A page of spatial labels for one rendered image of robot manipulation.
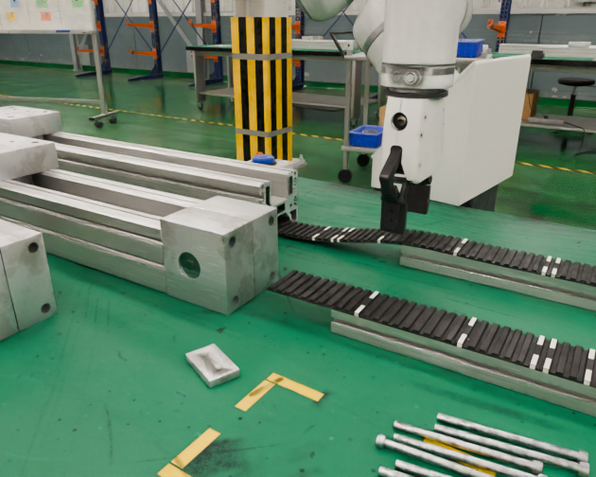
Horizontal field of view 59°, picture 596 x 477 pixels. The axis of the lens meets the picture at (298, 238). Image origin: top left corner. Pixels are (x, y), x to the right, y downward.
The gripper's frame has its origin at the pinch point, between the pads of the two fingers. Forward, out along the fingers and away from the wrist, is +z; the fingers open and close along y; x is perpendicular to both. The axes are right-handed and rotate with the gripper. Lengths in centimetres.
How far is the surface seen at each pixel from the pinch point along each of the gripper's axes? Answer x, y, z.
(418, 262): -3.0, -2.0, 5.6
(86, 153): 56, -5, -2
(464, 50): 70, 282, -6
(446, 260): -6.4, -2.0, 4.5
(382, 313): -5.7, -20.3, 3.1
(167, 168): 37.1, -4.9, -1.8
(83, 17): 473, 323, -26
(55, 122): 77, 4, -4
